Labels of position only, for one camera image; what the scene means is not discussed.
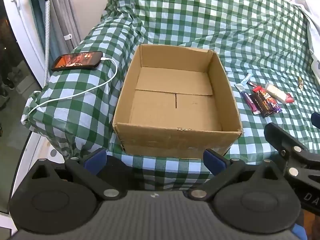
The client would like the white door frame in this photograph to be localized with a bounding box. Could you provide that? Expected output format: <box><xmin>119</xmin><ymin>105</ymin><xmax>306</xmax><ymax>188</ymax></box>
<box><xmin>3</xmin><ymin>0</ymin><xmax>45</xmax><ymax>87</ymax></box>

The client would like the purple candy bar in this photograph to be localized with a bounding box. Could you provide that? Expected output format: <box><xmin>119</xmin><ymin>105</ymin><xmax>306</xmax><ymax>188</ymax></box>
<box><xmin>271</xmin><ymin>102</ymin><xmax>282</xmax><ymax>113</ymax></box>

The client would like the red snack packet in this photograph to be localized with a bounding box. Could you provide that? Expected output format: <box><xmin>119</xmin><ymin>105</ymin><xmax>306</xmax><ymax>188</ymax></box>
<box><xmin>285</xmin><ymin>94</ymin><xmax>295</xmax><ymax>103</ymax></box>

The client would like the garment steamer with hose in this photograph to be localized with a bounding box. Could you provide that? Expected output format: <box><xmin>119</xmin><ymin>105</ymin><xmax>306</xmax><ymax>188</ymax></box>
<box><xmin>44</xmin><ymin>0</ymin><xmax>50</xmax><ymax>86</ymax></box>

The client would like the grey curtain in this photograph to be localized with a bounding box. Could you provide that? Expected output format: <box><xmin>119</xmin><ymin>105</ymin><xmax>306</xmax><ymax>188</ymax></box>
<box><xmin>30</xmin><ymin>0</ymin><xmax>80</xmax><ymax>59</ymax></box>

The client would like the open cardboard box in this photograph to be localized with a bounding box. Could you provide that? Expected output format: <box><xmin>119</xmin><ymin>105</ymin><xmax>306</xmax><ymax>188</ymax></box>
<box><xmin>113</xmin><ymin>44</ymin><xmax>242</xmax><ymax>159</ymax></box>

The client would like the black smartphone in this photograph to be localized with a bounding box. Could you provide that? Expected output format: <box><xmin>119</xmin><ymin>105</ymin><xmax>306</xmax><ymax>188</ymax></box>
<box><xmin>51</xmin><ymin>51</ymin><xmax>103</xmax><ymax>72</ymax></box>

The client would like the white charging cable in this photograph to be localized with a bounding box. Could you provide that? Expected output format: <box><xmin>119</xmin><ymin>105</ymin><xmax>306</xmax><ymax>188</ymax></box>
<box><xmin>24</xmin><ymin>56</ymin><xmax>119</xmax><ymax>120</ymax></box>

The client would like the light blue stick packet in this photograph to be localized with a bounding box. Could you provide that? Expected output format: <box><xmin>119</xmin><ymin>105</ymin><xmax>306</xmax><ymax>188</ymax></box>
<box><xmin>240</xmin><ymin>73</ymin><xmax>253</xmax><ymax>86</ymax></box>

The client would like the orange red chip packet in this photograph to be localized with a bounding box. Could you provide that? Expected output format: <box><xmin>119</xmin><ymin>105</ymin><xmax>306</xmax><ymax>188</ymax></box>
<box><xmin>261</xmin><ymin>90</ymin><xmax>277</xmax><ymax>109</ymax></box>

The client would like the clear pack of crackers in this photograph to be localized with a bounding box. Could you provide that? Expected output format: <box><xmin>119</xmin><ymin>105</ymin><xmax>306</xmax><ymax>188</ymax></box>
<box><xmin>265</xmin><ymin>82</ymin><xmax>287</xmax><ymax>104</ymax></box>

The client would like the purple tube snack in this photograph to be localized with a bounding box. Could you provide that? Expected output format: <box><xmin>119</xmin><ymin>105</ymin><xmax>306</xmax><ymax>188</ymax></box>
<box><xmin>235</xmin><ymin>84</ymin><xmax>260</xmax><ymax>115</ymax></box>

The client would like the black chocolate bar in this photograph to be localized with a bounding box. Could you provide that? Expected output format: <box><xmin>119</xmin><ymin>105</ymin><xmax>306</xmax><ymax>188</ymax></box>
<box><xmin>249</xmin><ymin>93</ymin><xmax>274</xmax><ymax>118</ymax></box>

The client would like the gold snack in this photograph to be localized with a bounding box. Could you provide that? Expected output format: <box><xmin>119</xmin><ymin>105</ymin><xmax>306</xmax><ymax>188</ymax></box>
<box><xmin>298</xmin><ymin>76</ymin><xmax>304</xmax><ymax>90</ymax></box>

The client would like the white plastic sheet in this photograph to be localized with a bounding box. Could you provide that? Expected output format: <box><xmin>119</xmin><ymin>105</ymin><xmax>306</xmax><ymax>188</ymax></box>
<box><xmin>290</xmin><ymin>0</ymin><xmax>319</xmax><ymax>83</ymax></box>

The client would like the red kitkat style bar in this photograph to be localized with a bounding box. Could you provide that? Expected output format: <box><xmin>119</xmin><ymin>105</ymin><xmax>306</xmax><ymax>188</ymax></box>
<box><xmin>252</xmin><ymin>86</ymin><xmax>266</xmax><ymax>94</ymax></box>

